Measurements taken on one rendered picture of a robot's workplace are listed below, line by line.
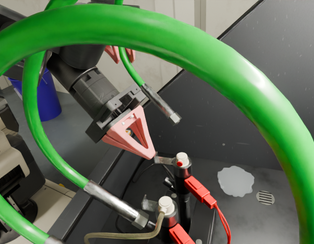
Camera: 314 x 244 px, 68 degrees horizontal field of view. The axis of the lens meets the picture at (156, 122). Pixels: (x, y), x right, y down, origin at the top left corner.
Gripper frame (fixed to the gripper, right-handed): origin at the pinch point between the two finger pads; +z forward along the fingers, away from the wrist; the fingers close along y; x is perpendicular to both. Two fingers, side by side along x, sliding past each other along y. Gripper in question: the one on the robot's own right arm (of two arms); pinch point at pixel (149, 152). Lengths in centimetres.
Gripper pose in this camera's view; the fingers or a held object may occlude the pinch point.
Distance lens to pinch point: 36.0
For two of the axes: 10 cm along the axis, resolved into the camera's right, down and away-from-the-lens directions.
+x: 5.5, -5.3, 6.5
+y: 5.1, -4.1, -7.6
